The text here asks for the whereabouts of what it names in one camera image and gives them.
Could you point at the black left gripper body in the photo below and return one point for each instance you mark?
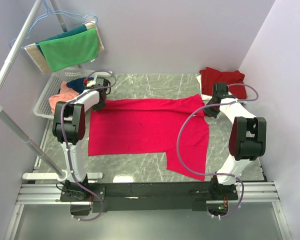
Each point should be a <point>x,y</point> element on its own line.
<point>99,105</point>

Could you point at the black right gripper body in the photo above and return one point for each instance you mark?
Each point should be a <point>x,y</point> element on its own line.
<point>212,111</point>

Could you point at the pink red t-shirt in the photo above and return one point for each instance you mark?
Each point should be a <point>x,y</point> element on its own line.
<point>152,125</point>

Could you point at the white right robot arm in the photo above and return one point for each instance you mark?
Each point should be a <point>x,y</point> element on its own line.
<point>246,143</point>

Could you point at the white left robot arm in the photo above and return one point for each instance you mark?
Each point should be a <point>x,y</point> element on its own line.
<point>69,127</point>

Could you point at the dark red folded t-shirt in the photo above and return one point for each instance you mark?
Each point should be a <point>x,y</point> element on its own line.
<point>222,80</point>

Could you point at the navy t-shirt in basket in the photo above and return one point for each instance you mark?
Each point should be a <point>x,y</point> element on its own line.
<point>78,85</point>

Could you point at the salmon t-shirt in basket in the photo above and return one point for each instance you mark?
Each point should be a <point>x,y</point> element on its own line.
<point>65,94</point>

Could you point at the green hanging towel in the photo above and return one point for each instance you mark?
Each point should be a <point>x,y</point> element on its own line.
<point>72,50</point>

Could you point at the white laundry basket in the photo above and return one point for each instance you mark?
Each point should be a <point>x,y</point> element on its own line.
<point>42,108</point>

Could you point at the teal hanging towel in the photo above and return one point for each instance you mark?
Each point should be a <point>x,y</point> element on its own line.
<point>72,32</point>

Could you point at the beige hanging towel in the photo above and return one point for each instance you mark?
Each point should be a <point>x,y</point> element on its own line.
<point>36,54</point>

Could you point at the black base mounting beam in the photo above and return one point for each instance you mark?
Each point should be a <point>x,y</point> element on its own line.
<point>139,196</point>

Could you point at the aluminium rail frame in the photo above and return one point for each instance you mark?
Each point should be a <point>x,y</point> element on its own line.
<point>44,194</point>

